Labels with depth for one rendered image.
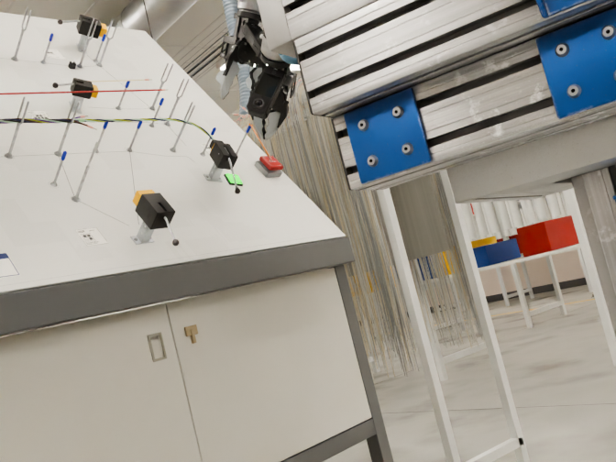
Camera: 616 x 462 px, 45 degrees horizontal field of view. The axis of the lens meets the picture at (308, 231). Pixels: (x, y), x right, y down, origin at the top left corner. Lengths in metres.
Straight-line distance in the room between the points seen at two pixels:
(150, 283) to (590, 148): 0.91
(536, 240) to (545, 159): 3.75
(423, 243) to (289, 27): 1.94
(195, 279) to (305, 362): 0.39
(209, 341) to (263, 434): 0.24
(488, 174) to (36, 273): 0.83
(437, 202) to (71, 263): 1.57
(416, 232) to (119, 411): 1.58
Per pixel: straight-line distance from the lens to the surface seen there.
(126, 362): 1.48
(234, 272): 1.63
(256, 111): 1.57
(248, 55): 1.81
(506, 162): 0.90
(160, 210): 1.50
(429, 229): 2.72
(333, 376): 1.86
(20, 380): 1.38
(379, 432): 1.98
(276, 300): 1.76
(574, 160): 0.88
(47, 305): 1.37
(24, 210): 1.54
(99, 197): 1.64
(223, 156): 1.81
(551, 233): 4.63
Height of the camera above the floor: 0.74
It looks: 5 degrees up
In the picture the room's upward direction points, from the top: 14 degrees counter-clockwise
